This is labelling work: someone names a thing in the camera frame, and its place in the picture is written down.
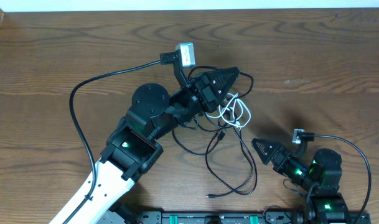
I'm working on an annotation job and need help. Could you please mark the black USB cable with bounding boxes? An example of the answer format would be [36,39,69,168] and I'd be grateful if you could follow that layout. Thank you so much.
[171,65,258,199]

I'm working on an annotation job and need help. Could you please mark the white USB cable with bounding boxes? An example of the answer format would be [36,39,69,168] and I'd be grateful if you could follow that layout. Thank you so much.
[204,91,251,129]

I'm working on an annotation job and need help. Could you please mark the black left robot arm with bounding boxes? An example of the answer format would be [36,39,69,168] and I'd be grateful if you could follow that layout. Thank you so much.
[52,67,240,223]

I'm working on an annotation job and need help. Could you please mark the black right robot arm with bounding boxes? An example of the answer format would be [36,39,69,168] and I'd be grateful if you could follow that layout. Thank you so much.
[251,134,350,223]

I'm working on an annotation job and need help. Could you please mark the black right camera cable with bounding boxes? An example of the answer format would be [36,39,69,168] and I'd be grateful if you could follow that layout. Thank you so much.
[301,132,373,224]

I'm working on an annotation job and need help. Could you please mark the black camera cable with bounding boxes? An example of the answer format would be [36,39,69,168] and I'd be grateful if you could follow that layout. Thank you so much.
[61,52,177,224]
[301,132,373,224]

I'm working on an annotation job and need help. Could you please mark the black left camera cable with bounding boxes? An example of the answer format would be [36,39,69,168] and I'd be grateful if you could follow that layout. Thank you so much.
[61,52,177,224]

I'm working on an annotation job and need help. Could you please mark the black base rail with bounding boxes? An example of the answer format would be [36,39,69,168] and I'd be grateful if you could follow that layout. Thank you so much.
[114,210,371,224]

